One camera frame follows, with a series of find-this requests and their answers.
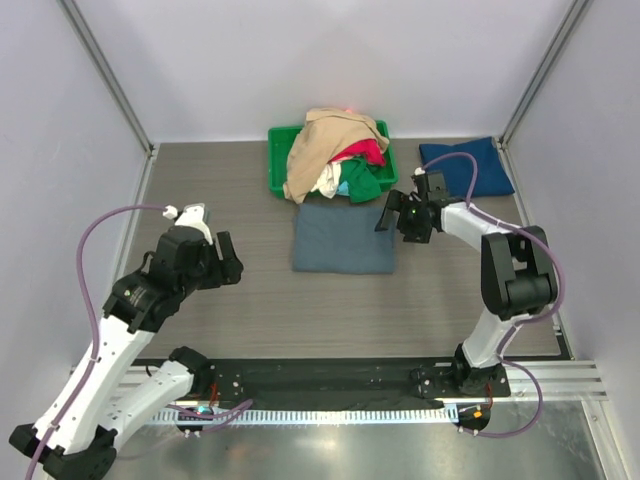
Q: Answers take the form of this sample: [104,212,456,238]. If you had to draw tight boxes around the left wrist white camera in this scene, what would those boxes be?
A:
[162,203,213,245]

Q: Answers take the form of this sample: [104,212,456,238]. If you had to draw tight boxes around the red t shirt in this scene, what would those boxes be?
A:
[331,139,386,166]

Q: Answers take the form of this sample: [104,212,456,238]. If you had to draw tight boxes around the aluminium frame rail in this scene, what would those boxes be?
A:
[59,362,609,406]

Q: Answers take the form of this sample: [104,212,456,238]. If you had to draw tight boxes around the white slotted cable duct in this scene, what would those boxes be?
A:
[147,404,458,428]

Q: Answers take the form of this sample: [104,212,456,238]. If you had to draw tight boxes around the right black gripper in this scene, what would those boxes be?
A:
[376,189,433,244]

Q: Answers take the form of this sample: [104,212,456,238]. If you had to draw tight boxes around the folded dark blue t shirt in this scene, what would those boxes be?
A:
[419,137,514,198]

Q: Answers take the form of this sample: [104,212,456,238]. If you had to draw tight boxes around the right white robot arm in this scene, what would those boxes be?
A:
[375,169,560,398]

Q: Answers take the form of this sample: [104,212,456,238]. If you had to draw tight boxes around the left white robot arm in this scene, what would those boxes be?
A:
[9,226,243,479]

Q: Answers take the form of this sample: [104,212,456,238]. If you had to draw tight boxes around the white t shirt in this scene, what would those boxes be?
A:
[311,162,342,199]

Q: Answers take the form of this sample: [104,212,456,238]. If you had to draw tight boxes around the grey-blue t shirt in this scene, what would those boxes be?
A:
[292,204,396,275]

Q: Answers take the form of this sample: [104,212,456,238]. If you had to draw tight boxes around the light blue t shirt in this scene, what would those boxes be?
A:
[336,182,349,197]

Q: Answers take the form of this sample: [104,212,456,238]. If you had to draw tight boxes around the beige t shirt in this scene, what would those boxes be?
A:
[283,108,390,204]

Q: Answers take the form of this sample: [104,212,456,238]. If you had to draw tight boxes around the green plastic bin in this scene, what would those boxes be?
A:
[267,125,399,199]

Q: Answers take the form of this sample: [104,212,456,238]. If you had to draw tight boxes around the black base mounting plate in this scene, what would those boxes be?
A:
[211,357,511,412]

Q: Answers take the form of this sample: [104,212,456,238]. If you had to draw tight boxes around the green t shirt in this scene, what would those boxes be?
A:
[340,157,382,203]

